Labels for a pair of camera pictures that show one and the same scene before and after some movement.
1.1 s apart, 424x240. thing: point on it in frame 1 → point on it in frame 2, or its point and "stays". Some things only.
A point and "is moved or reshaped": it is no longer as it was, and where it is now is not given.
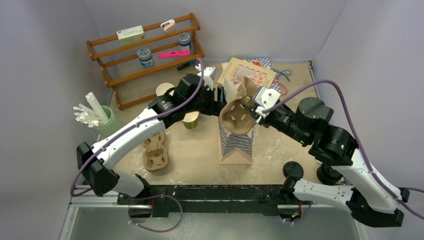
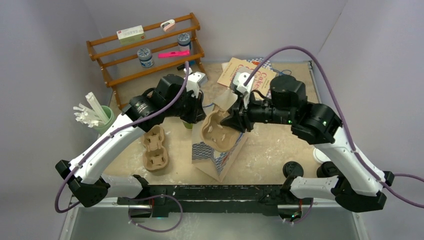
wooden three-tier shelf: (127, 56) stays
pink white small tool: (168, 25) stays
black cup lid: (293, 168) stays
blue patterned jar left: (145, 56) stays
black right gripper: (261, 120) → (241, 119)
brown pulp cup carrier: (155, 157) stays
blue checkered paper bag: (234, 148) → (217, 164)
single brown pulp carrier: (235, 114) is moved or reshaped
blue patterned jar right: (183, 41) stays
